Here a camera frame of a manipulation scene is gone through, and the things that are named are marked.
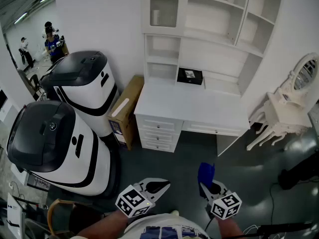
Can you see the white sign board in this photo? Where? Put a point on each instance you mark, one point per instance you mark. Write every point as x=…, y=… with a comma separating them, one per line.
x=15, y=215

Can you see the wooden chair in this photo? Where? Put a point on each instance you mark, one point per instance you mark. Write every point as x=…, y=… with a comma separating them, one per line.
x=52, y=208

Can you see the blue wiping cloth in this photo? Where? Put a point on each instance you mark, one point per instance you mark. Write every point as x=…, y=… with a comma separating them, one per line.
x=206, y=173

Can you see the person's shoe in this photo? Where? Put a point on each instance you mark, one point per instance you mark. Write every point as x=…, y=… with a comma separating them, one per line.
x=175, y=211

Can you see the white black service robot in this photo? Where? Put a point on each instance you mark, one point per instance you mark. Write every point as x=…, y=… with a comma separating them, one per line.
x=84, y=88
x=62, y=163

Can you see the black box with picture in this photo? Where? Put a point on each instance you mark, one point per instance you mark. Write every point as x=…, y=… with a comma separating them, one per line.
x=189, y=76

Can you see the white shelving cabinet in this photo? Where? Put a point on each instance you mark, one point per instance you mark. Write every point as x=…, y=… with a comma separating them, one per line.
x=211, y=16

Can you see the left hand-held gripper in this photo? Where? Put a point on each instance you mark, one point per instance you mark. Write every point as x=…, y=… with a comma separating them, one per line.
x=132, y=200

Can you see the person's left forearm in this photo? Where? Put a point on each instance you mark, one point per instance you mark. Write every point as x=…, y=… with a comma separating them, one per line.
x=104, y=225

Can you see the person's right forearm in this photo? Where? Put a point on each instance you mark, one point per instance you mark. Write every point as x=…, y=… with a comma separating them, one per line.
x=230, y=229

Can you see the person's white printed shirt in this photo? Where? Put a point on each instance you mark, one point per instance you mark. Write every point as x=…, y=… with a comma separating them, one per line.
x=154, y=221

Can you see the small blue white packet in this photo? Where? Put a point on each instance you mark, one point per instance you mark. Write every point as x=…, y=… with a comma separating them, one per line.
x=286, y=97

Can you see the brown cardboard box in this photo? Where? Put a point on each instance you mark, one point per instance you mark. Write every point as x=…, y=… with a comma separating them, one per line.
x=129, y=101

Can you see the white ornate dressing table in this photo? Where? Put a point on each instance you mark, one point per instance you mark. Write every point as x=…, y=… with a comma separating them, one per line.
x=279, y=118

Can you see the white desk surface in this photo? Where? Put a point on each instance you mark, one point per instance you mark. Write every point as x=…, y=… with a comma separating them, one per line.
x=189, y=101

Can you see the ribbed glass cabinet door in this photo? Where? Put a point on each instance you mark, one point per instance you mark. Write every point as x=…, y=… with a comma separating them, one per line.
x=183, y=11

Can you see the grey office chair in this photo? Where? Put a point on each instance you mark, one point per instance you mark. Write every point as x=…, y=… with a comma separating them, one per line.
x=26, y=81

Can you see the black floor object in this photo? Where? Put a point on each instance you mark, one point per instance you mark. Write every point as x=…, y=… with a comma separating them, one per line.
x=299, y=175

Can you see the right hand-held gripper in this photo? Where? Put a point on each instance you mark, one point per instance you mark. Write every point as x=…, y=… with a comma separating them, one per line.
x=225, y=205

